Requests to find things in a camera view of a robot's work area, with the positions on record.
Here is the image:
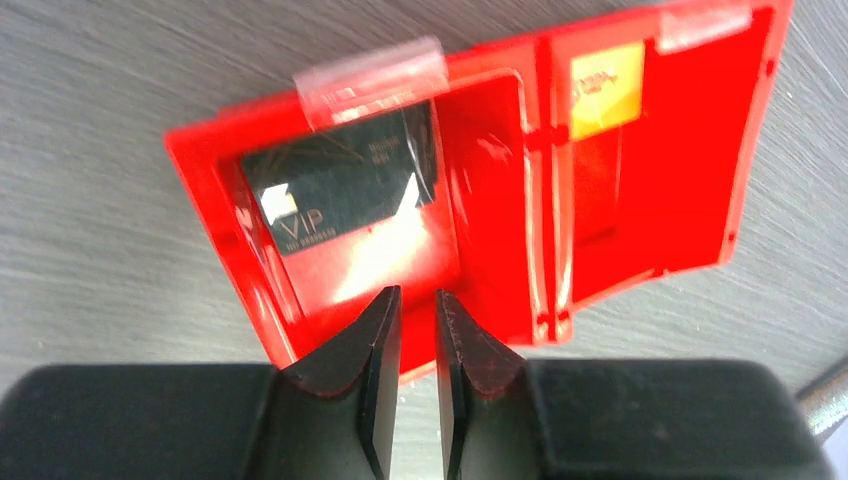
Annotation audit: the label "black credit card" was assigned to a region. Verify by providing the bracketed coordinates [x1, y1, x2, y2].
[241, 102, 438, 256]

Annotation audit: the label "orange card in bin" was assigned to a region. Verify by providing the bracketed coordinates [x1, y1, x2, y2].
[570, 42, 645, 140]

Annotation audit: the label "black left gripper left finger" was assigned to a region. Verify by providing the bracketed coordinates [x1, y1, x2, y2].
[1, 286, 402, 479]

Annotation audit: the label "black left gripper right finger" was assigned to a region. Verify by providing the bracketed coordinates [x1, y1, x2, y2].
[436, 291, 833, 479]

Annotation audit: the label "red divided plastic bin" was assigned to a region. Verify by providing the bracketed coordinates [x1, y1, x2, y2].
[164, 1, 793, 381]

